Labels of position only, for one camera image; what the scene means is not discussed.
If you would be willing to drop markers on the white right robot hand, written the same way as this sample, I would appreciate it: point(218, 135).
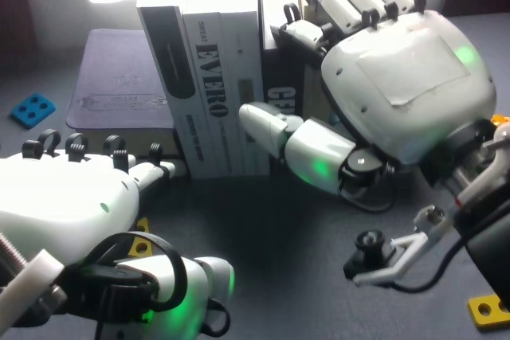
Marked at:
point(398, 89)

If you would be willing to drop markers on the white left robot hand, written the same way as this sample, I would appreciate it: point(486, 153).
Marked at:
point(60, 196)

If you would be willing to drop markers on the black book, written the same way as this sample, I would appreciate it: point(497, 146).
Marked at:
point(279, 69)

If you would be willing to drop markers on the purple ornate-cover book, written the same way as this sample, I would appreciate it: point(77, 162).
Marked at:
point(119, 77)

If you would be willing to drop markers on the white EVERO book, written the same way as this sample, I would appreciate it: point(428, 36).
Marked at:
point(207, 77)

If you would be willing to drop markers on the yellow triangle block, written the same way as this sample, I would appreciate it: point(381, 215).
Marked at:
point(144, 224)

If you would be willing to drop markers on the blue four-hole block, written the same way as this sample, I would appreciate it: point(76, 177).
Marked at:
point(19, 115)

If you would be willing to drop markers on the grey table cloth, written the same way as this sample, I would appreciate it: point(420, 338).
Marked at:
point(279, 236)

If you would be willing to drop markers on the yellow two-hole block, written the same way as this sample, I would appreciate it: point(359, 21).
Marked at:
point(494, 322)

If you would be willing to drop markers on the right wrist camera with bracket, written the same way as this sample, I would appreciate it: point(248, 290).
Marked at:
point(368, 252)

